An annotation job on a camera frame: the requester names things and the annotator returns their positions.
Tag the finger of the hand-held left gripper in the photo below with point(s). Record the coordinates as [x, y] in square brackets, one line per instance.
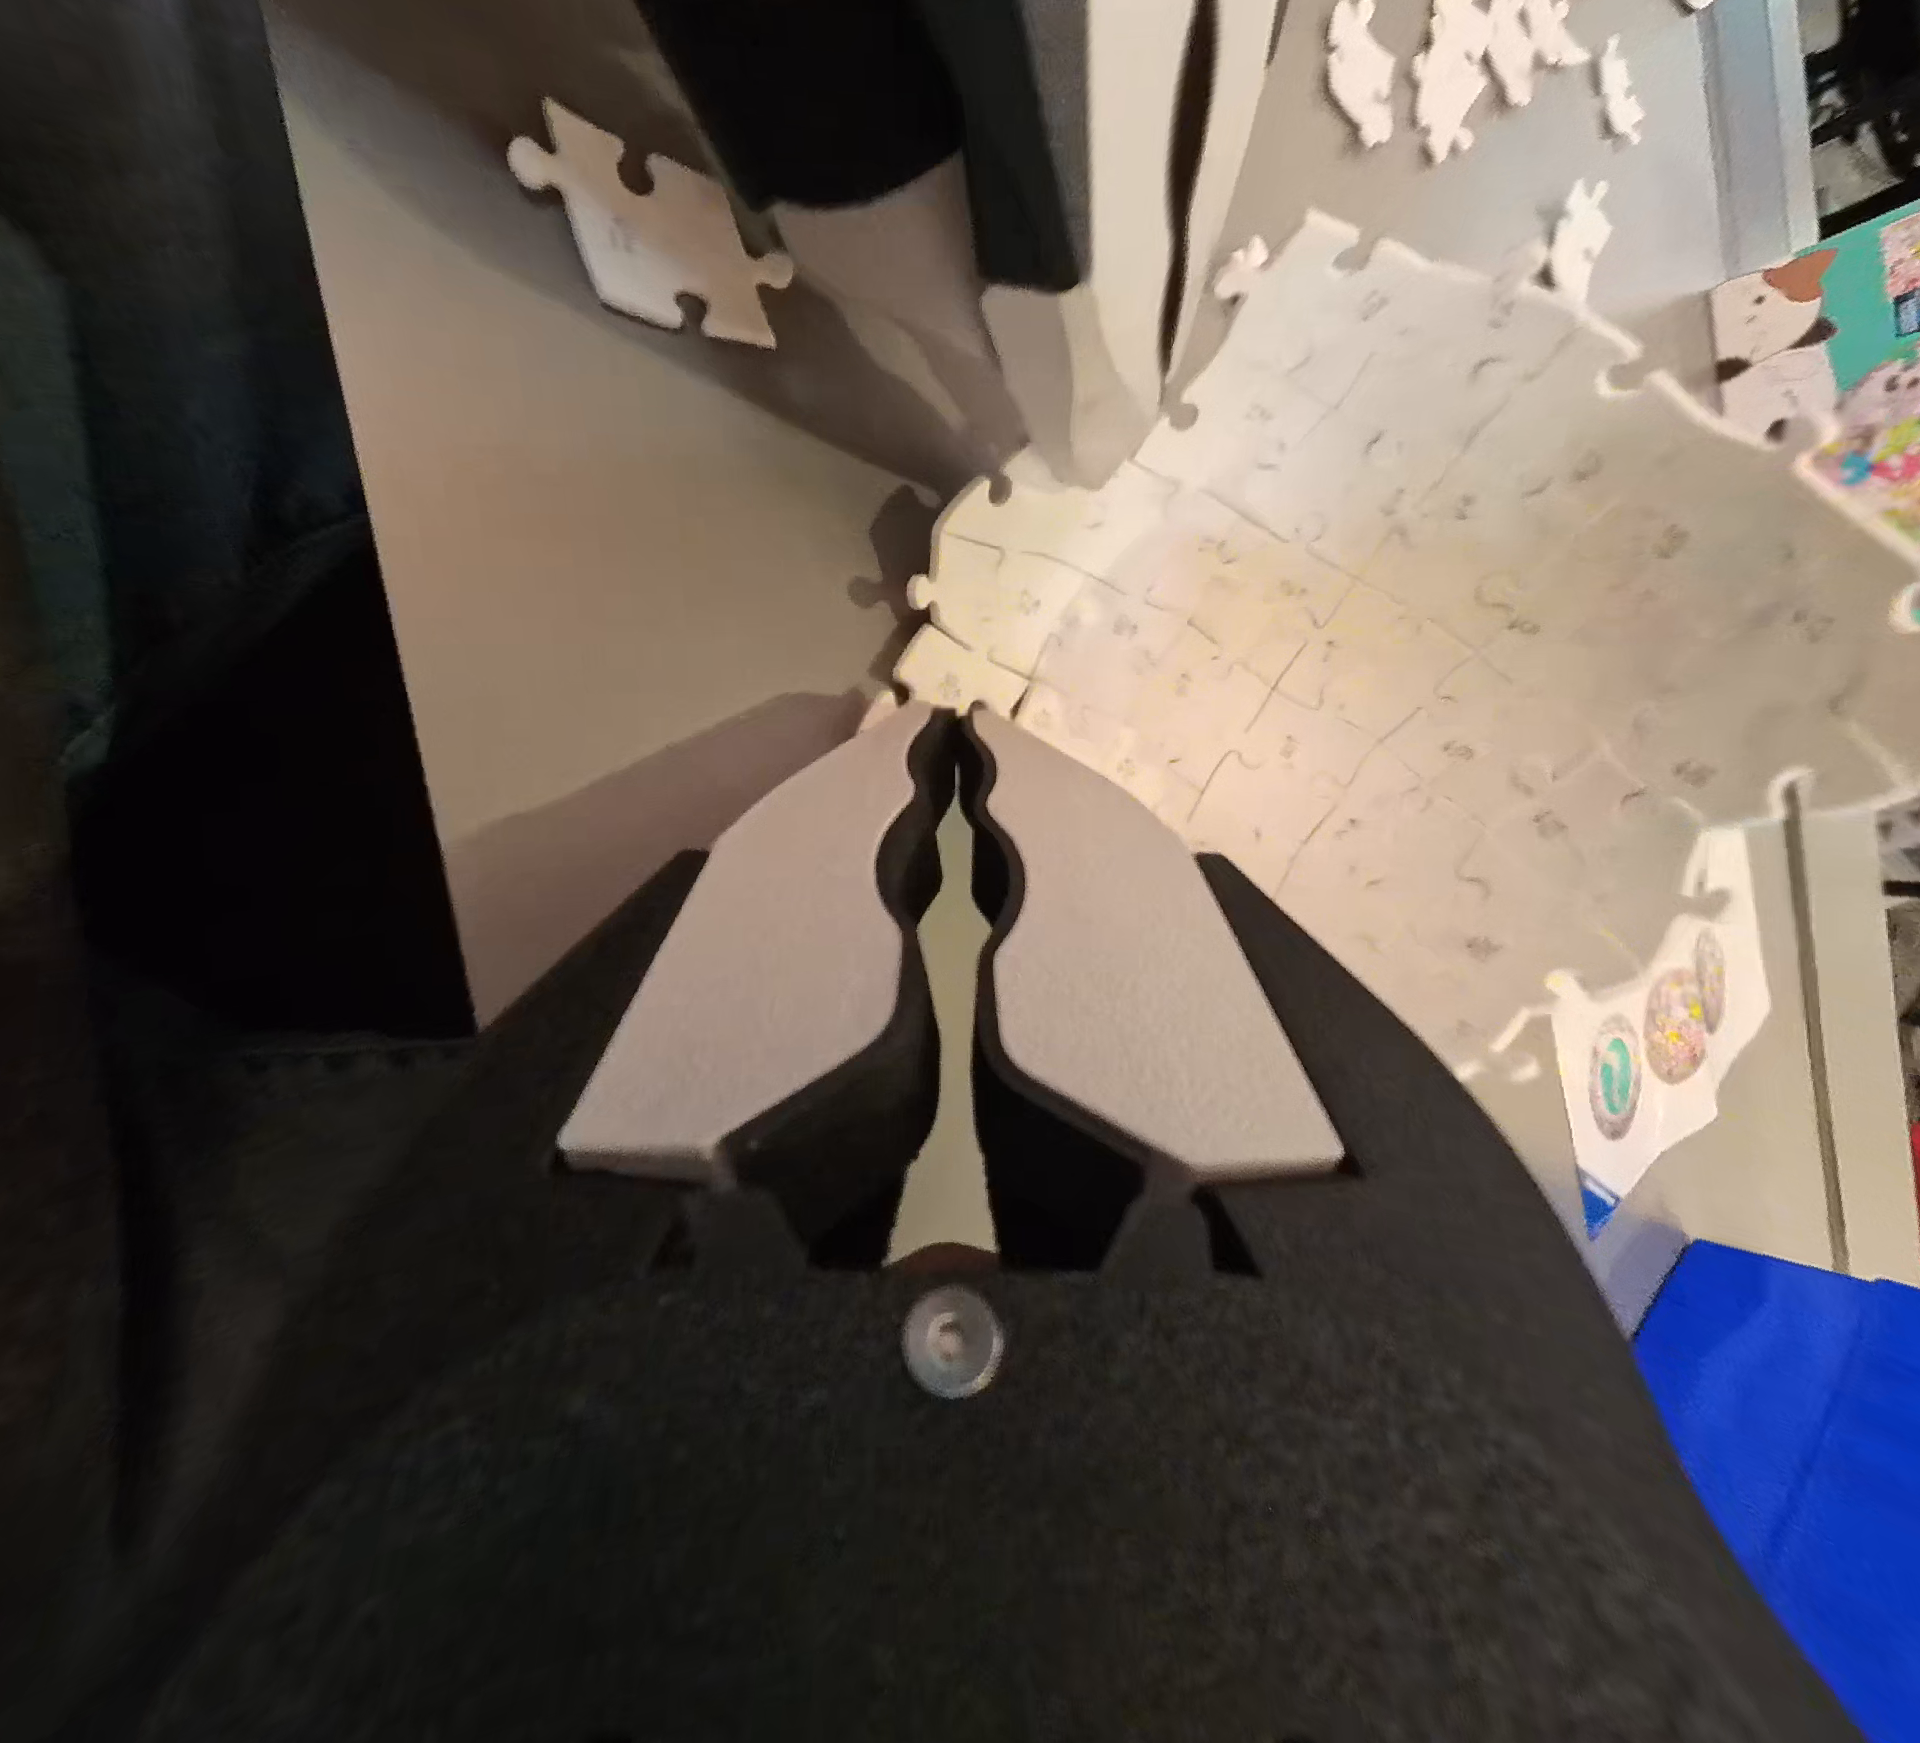
[1244, 48]
[1110, 121]

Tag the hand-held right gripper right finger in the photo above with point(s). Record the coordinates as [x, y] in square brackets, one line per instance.
[1154, 993]

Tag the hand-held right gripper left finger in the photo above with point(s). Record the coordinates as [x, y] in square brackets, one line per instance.
[751, 993]

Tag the partly built puzzle ball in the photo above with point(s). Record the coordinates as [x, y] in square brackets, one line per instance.
[1425, 663]

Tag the white jigsaw puzzle piece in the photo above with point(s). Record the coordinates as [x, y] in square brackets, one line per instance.
[660, 227]

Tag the printed puzzle instruction sheet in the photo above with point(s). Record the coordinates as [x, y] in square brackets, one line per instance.
[1635, 1067]

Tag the colourful puzzle ball box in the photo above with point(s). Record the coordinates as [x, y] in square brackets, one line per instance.
[1822, 331]

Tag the black office chair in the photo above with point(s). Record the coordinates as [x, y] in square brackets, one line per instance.
[1869, 2]

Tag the blue plastic bin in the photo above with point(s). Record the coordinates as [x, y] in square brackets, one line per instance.
[1800, 1443]

